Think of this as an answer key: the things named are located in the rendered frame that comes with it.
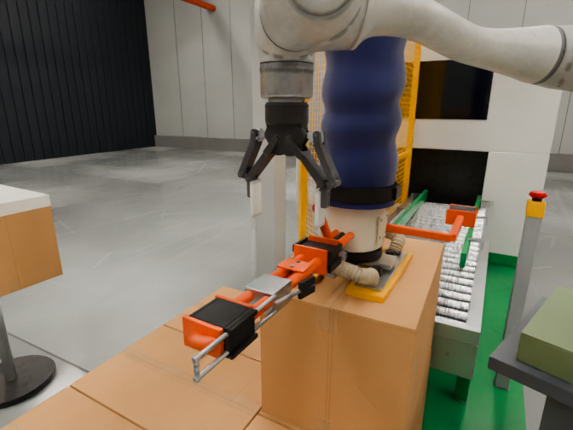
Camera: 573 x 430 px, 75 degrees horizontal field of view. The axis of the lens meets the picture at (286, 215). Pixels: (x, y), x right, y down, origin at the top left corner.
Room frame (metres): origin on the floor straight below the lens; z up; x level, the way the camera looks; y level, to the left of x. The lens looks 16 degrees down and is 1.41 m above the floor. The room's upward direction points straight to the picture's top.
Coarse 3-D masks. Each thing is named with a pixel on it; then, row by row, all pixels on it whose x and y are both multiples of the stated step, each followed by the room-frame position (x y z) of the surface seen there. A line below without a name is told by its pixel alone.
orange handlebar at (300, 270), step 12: (396, 228) 1.01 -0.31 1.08; (408, 228) 0.99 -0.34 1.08; (456, 228) 1.00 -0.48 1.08; (348, 240) 0.91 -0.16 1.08; (444, 240) 0.94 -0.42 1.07; (288, 264) 0.72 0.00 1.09; (300, 264) 0.72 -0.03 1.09; (312, 264) 0.72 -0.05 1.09; (288, 276) 0.72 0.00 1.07; (300, 276) 0.68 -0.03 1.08; (240, 300) 0.58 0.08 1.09; (264, 300) 0.58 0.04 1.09; (192, 336) 0.47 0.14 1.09; (204, 336) 0.47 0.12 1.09; (204, 348) 0.46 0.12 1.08; (216, 348) 0.46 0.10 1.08
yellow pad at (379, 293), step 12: (384, 252) 1.10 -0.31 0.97; (396, 264) 1.00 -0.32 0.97; (384, 276) 0.92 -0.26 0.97; (396, 276) 0.93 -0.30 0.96; (348, 288) 0.86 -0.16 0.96; (360, 288) 0.86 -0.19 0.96; (372, 288) 0.86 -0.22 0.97; (384, 288) 0.86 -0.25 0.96; (372, 300) 0.83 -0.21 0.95; (384, 300) 0.82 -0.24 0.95
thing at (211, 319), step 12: (216, 300) 0.55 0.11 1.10; (228, 300) 0.55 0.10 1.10; (204, 312) 0.51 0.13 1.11; (216, 312) 0.51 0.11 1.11; (228, 312) 0.51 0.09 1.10; (240, 312) 0.51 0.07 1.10; (192, 324) 0.49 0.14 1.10; (204, 324) 0.48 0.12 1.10; (216, 324) 0.48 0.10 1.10; (228, 324) 0.48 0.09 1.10; (216, 336) 0.47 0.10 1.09
